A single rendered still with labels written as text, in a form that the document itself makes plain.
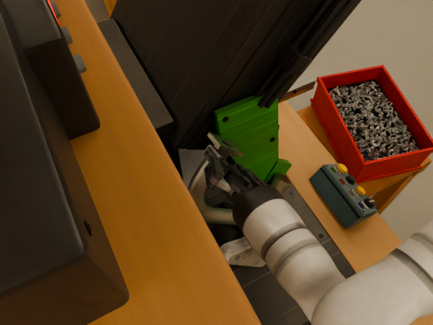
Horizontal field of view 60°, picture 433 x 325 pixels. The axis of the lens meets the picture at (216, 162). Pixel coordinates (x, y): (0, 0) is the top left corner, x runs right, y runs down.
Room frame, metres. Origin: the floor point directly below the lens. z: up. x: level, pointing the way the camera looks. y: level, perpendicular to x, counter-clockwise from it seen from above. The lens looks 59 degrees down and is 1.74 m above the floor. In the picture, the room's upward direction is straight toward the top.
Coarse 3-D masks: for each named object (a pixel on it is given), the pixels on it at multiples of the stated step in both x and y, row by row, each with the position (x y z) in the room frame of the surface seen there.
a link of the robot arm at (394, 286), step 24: (384, 264) 0.12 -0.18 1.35; (408, 264) 0.11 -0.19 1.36; (336, 288) 0.09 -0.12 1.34; (360, 288) 0.09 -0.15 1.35; (384, 288) 0.09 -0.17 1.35; (408, 288) 0.09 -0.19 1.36; (432, 288) 0.09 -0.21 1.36; (336, 312) 0.07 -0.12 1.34; (360, 312) 0.07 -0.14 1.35; (384, 312) 0.07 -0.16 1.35; (408, 312) 0.07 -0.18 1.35; (432, 312) 0.07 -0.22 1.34
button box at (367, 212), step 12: (324, 168) 0.46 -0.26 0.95; (336, 168) 0.47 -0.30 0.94; (312, 180) 0.45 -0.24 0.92; (324, 180) 0.44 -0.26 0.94; (336, 180) 0.43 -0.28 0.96; (324, 192) 0.42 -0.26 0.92; (336, 192) 0.40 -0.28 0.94; (348, 192) 0.40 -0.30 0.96; (336, 204) 0.38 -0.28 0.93; (348, 204) 0.37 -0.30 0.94; (336, 216) 0.36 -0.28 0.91; (348, 216) 0.35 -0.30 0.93; (360, 216) 0.34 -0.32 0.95
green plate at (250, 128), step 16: (224, 112) 0.38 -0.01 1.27; (240, 112) 0.39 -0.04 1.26; (256, 112) 0.40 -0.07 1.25; (272, 112) 0.41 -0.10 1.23; (224, 128) 0.37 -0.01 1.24; (240, 128) 0.38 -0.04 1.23; (256, 128) 0.39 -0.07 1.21; (272, 128) 0.40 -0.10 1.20; (240, 144) 0.37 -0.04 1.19; (256, 144) 0.38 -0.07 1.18; (272, 144) 0.39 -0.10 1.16; (240, 160) 0.36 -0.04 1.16; (256, 160) 0.37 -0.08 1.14; (272, 160) 0.38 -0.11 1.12
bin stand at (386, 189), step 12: (312, 108) 0.78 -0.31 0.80; (312, 120) 0.73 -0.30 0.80; (324, 132) 0.68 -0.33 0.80; (324, 144) 0.64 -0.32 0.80; (384, 180) 0.52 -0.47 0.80; (396, 180) 0.52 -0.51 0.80; (408, 180) 0.57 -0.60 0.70; (372, 192) 0.48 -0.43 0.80; (384, 192) 0.58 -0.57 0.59; (396, 192) 0.57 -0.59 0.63; (384, 204) 0.56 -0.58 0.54
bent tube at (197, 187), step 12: (216, 144) 0.33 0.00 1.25; (228, 144) 0.35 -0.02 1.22; (228, 156) 0.33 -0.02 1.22; (240, 156) 0.33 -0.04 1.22; (192, 180) 0.30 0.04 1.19; (204, 180) 0.30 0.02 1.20; (192, 192) 0.29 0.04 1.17; (204, 192) 0.29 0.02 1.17; (204, 204) 0.28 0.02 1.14; (204, 216) 0.27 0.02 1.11; (216, 216) 0.28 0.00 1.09; (228, 216) 0.29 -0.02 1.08
